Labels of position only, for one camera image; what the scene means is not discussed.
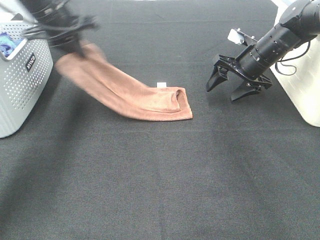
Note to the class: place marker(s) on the white plastic storage bin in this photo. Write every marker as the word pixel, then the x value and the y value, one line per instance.
pixel 300 79

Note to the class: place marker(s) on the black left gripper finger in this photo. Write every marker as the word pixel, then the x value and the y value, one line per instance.
pixel 71 45

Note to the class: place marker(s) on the black table cover cloth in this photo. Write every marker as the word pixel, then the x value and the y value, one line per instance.
pixel 243 170

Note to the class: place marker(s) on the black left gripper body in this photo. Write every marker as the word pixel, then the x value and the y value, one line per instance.
pixel 57 25

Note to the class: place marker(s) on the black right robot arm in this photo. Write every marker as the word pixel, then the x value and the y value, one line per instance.
pixel 299 24

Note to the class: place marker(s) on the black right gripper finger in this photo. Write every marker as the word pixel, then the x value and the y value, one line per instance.
pixel 245 89
pixel 218 76

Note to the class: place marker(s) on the blue cloth in basket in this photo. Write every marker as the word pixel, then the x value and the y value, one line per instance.
pixel 8 44

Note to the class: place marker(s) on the grey perforated laundry basket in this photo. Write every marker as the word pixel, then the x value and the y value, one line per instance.
pixel 23 74

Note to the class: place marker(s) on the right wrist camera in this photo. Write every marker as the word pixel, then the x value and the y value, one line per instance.
pixel 240 38

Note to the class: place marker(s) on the brown microfiber towel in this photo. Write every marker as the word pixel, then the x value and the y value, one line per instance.
pixel 121 92

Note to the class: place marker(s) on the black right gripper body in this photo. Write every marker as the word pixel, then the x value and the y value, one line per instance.
pixel 233 65

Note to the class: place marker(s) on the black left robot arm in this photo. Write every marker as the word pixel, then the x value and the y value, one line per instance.
pixel 32 6

